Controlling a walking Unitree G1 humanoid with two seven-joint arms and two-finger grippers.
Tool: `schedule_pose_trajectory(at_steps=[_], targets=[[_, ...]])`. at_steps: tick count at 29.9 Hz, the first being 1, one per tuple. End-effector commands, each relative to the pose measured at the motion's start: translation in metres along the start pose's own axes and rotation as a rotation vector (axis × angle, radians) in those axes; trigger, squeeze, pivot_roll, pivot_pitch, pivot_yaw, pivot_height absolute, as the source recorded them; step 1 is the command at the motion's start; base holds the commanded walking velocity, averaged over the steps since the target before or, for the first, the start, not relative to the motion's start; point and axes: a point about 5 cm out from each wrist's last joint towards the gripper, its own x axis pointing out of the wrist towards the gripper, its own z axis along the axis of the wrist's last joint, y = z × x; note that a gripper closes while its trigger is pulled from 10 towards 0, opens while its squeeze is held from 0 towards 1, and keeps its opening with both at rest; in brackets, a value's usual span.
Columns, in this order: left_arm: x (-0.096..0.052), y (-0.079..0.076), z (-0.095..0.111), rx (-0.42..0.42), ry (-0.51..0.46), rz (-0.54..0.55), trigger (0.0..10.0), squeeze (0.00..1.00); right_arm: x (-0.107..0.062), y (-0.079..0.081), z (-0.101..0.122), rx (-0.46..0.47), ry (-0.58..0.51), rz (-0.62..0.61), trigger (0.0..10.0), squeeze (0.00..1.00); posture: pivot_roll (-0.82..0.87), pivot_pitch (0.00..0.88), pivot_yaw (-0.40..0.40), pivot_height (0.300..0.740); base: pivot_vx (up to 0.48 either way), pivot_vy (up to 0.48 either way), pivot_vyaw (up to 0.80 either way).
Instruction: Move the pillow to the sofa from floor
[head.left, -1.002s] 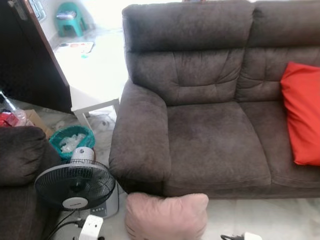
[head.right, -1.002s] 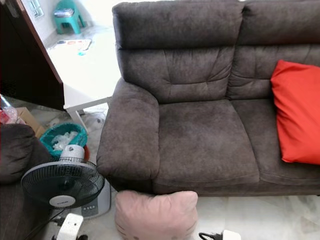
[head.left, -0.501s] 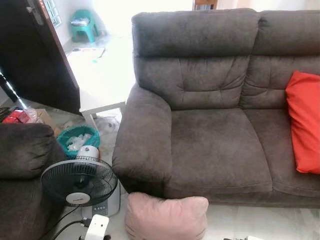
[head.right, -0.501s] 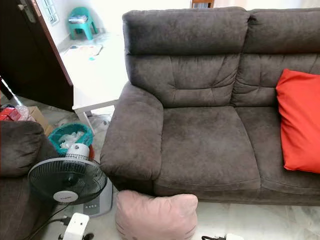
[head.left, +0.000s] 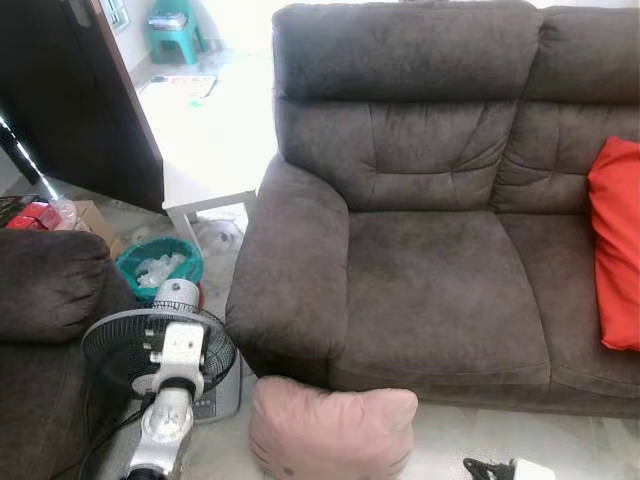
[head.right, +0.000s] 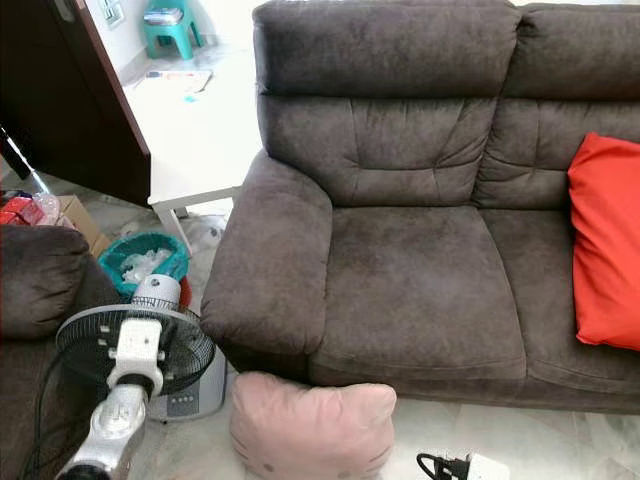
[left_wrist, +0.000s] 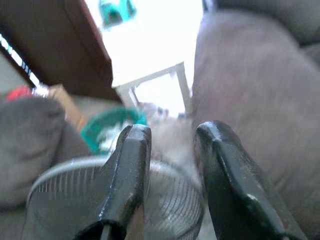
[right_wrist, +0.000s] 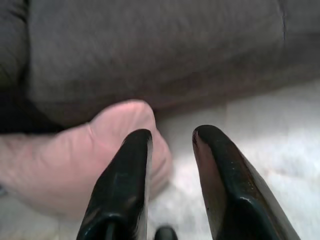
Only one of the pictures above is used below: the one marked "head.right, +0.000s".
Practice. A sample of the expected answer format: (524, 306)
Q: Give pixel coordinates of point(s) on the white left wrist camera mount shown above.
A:
(140, 348)

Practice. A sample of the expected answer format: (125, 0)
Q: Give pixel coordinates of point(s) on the white plastic bag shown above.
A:
(208, 233)

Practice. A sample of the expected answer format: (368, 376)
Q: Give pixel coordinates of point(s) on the dark wooden door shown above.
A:
(70, 100)

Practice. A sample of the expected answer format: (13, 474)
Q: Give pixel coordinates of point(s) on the red packets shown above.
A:
(22, 210)

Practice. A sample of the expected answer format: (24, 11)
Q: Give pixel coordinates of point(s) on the pink pillow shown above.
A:
(310, 430)

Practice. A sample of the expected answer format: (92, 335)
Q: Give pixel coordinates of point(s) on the dark brown two-seat sofa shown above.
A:
(410, 280)

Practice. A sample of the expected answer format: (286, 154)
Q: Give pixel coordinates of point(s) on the dark brown long sofa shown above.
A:
(40, 290)

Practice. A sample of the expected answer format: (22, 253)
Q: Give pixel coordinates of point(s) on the cardboard box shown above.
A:
(82, 220)

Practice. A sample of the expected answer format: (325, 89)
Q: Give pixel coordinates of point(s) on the black table fan grey base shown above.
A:
(85, 350)

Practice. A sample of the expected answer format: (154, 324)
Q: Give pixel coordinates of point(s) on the red pillow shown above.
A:
(605, 250)

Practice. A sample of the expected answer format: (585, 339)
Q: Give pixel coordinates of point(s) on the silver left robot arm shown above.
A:
(115, 430)

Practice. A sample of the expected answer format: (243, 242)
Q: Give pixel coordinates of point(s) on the patterned doormat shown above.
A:
(178, 82)

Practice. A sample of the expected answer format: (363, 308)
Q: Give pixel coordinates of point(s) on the stack of papers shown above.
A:
(165, 16)

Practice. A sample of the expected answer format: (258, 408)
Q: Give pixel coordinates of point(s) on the green plastic stool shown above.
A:
(172, 40)

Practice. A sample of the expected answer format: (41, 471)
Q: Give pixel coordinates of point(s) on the teal plastic basket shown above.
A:
(115, 250)

